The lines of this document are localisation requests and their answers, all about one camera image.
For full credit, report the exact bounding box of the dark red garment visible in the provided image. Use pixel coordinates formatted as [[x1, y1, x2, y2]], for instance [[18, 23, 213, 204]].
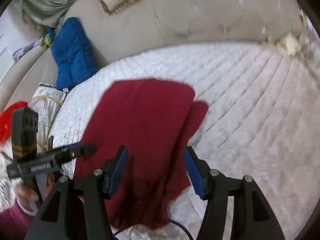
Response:
[[74, 79, 208, 229]]

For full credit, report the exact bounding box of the person's left hand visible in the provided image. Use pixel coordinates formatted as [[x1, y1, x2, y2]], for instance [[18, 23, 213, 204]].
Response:
[[15, 173, 55, 212]]

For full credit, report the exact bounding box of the red plastic object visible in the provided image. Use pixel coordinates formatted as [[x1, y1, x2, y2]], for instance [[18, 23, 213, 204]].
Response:
[[0, 101, 28, 143]]

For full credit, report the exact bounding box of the cream embroidered pillow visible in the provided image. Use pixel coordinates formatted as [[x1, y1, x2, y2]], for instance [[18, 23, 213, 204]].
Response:
[[1, 83, 67, 211]]

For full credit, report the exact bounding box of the white quilted bedspread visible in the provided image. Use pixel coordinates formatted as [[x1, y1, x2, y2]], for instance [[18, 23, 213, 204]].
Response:
[[50, 43, 319, 239]]

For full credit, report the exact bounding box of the blue quilted cushion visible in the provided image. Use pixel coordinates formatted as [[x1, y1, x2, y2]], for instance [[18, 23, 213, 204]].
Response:
[[51, 17, 99, 90]]

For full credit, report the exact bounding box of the beige tufted headboard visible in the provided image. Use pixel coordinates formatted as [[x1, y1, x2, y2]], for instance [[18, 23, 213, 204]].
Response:
[[0, 0, 320, 106]]

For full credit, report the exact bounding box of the black cable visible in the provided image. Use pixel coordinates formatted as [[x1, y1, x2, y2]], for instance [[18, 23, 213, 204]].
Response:
[[112, 218, 194, 240]]

